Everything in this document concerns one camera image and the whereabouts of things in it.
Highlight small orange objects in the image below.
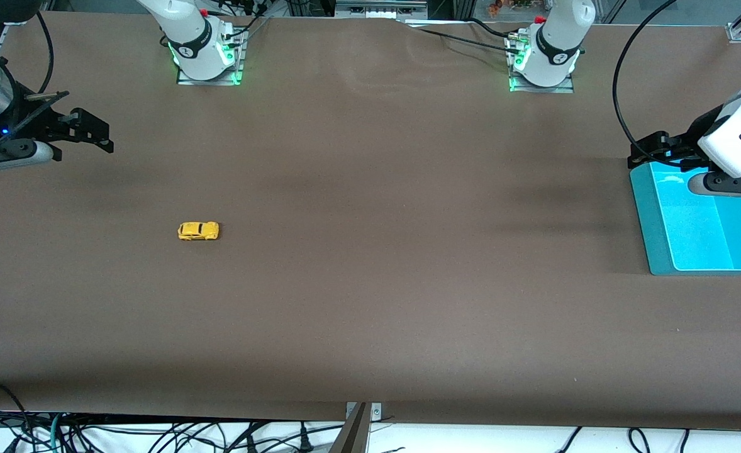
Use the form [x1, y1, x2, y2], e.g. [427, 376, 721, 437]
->
[487, 0, 535, 14]

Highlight black cable on table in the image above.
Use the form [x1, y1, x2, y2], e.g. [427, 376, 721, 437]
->
[408, 24, 519, 54]
[468, 18, 522, 38]

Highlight yellow toy beetle car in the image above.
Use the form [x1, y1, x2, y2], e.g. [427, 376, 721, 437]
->
[177, 221, 220, 242]

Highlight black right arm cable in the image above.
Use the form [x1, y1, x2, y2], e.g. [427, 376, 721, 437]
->
[34, 11, 55, 95]

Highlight black floor cable bundle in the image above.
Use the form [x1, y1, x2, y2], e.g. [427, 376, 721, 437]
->
[0, 412, 346, 453]

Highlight cyan plastic bin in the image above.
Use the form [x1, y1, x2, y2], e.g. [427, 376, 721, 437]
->
[630, 160, 741, 276]

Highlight gray equipment box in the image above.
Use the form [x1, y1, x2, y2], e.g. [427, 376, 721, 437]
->
[336, 0, 428, 20]

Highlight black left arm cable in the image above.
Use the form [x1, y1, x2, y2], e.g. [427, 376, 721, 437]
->
[613, 0, 679, 158]

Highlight dark slanted bar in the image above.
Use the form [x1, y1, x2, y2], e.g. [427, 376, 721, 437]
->
[328, 403, 371, 453]

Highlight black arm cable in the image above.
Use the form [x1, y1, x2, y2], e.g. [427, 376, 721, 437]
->
[34, 11, 55, 95]
[613, 0, 679, 158]

